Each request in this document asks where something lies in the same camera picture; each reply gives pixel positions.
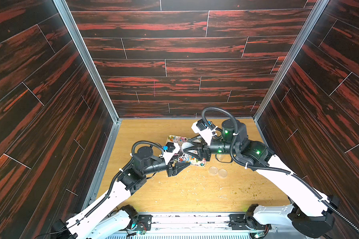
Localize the clear plastic jar lid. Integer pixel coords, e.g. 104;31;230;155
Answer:
208;166;219;176

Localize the white-lidded candy jar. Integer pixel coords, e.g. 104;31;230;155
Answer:
177;153;192;163

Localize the clear candy jar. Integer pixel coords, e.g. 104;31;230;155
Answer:
215;154;224;163

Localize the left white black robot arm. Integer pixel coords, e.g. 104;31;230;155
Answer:
50;140;189;239

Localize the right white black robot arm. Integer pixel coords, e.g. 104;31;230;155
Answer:
181;107;359;239

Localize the floral pink rectangular tray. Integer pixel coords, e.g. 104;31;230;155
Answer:
166;135;206;167

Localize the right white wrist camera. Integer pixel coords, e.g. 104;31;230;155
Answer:
191;119;217;146

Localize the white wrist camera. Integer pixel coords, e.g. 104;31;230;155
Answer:
162;141;180;165
191;119;217;146

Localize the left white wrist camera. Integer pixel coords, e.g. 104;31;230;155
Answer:
162;141;180;165

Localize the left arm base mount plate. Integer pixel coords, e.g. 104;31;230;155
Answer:
127;214;153;231

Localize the metal front rail frame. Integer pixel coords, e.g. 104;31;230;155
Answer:
65;212;300;239

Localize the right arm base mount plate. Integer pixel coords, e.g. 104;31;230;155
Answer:
228;212;257;230

